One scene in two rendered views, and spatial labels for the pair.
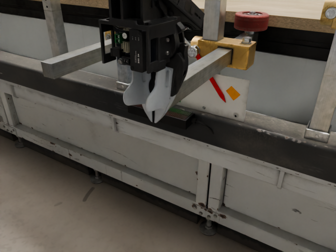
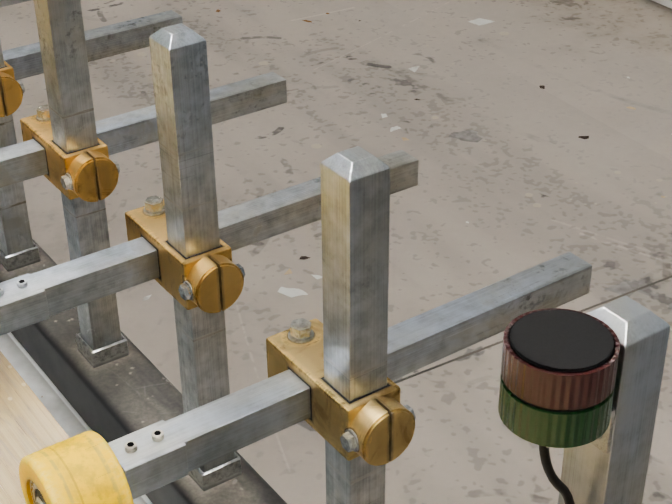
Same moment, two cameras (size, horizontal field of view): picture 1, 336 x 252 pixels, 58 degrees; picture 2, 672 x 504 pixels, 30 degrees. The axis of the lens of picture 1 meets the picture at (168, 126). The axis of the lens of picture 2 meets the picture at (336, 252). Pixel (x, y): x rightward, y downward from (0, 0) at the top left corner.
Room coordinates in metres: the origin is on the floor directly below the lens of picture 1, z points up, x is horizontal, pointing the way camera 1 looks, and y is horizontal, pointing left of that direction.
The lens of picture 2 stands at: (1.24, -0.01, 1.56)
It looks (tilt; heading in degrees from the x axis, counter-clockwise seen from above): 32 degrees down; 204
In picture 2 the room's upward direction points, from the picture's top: 1 degrees counter-clockwise
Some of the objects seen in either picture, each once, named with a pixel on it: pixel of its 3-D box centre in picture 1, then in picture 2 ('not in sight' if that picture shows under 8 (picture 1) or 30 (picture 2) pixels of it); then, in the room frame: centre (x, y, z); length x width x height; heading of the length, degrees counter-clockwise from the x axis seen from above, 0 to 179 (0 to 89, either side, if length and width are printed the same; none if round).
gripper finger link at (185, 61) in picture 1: (169, 63); not in sight; (0.39, 0.00, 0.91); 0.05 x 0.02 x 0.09; 58
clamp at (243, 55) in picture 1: (222, 50); not in sight; (0.66, -0.12, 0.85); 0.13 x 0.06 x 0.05; 59
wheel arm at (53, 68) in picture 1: (121, 45); not in sight; (0.72, 0.11, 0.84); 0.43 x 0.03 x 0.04; 149
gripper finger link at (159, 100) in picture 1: (156, 99); not in sight; (0.37, 0.01, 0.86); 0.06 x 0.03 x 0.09; 148
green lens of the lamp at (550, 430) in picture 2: not in sight; (555, 395); (0.71, -0.12, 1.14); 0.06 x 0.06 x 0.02
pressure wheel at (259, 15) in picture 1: (249, 35); not in sight; (0.76, -0.20, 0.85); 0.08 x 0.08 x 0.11
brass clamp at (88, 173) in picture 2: not in sight; (69, 156); (0.27, -0.76, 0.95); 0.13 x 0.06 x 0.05; 59
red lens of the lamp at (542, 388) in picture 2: not in sight; (559, 357); (0.71, -0.12, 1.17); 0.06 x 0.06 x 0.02
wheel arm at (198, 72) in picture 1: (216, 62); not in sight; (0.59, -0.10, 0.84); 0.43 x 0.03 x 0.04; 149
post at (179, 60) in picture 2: not in sight; (196, 275); (0.41, -0.53, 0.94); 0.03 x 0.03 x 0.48; 59
